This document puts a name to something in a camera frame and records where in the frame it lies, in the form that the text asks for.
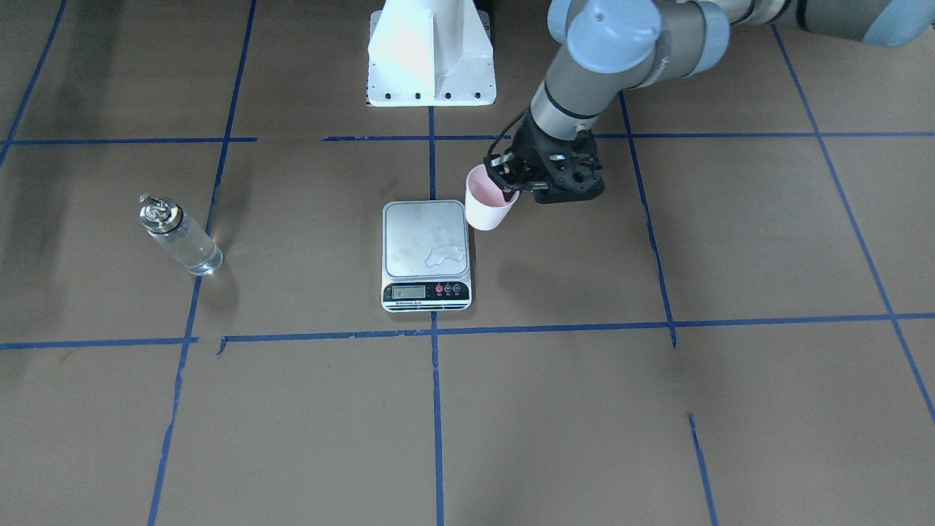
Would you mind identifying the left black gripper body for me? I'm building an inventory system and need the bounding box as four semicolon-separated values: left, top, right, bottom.
500;117;573;192

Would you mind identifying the pink plastic cup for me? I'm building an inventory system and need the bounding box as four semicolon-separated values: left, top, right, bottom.
464;164;521;231

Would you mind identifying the glass sauce bottle steel cap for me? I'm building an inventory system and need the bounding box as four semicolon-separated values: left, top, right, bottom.
138;194;224;276

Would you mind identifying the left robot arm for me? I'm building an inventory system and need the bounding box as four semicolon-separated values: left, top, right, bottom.
467;1;934;206

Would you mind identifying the white digital kitchen scale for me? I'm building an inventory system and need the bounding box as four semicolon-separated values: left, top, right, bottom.
381;199;473;313

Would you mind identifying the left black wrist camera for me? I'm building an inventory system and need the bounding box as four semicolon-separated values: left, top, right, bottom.
533;130;606;205

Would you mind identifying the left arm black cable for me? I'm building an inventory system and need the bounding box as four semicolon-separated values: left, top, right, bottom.
484;107;531;183

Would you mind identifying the white pedestal column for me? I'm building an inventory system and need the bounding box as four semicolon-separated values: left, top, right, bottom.
365;1;497;107

